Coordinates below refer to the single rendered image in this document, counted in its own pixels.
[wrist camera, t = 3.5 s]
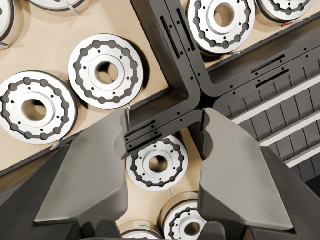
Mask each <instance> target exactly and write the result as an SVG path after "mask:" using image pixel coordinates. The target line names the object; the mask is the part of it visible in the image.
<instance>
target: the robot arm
mask: <svg viewBox="0 0 320 240"><path fill-rule="evenodd" d="M129 130H130V127H129V110H128V109H127V108H118V109H116V110H114V111H113V112H111V113H110V114H108V115H107V116H105V117H103V118H102V119H100V120H99V121H97V122H95V123H94V124H92V125H91V126H89V127H88V128H86V129H85V130H84V131H83V132H82V133H81V134H80V135H79V136H77V137H76V138H75V139H74V140H73V141H72V143H71V144H66V145H62V146H61V147H60V148H59V149H58V150H57V151H56V152H54V153H53V154H52V155H51V156H50V157H49V158H48V159H47V160H46V161H45V162H44V163H43V164H42V165H41V166H40V167H39V168H38V169H37V170H36V171H35V172H34V173H33V174H32V175H31V176H29V177H28V178H27V179H26V180H25V181H24V182H23V183H22V184H21V185H20V186H19V187H18V188H17V189H16V190H15V191H14V192H13V193H12V194H11V195H10V196H9V197H8V198H7V199H6V200H5V202H4V203H3V204H2V205H1V206H0V240H174V239H140V238H122V235H121V233H120V231H119V229H118V226H117V224H116V222H115V221H117V220H118V219H119V218H120V217H122V216H123V215H124V214H125V213H126V211H127V209H128V187H127V181H126V174H125V168H124V162H123V160H122V159H121V158H122V156H123V155H124V154H125V152H126V149H125V142H124V136H125V134H126V133H127V131H129ZM200 131H202V132H203V134H204V135H205V137H204V145H203V154H204V155H205V157H206V159H205V160H204V161H203V162H202V163H201V169H200V181H199V189H198V201H197V211H198V214H199V215H200V216H201V217H202V218H203V219H204V220H205V221H206V223H205V225H204V226H203V228H202V230H201V232H200V234H199V236H198V237H197V239H196V240H320V198H319V197H318V196H317V195H316V194H315V193H314V192H313V191H312V190H311V189H310V188H309V187H308V186H307V185H306V184H305V183H304V182H303V181H302V180H301V179H300V178H299V177H298V176H297V175H296V174H295V173H294V172H293V171H292V170H291V169H290V168H289V167H288V166H287V165H286V164H285V163H284V162H283V161H282V160H281V159H280V158H279V157H278V156H277V155H276V154H275V153H274V152H273V151H272V150H271V149H270V148H269V147H268V146H261V145H260V144H259V143H258V142H257V141H256V140H255V139H254V138H253V137H252V136H251V135H250V134H248V133H247V132H246V131H245V130H244V129H243V128H242V127H240V126H239V125H237V124H236V123H234V122H233V121H231V120H230V119H228V118H226V117H225V116H223V115H222V114H220V113H219V112H217V111H216V110H214V109H213V108H202V117H201V128H200Z"/></svg>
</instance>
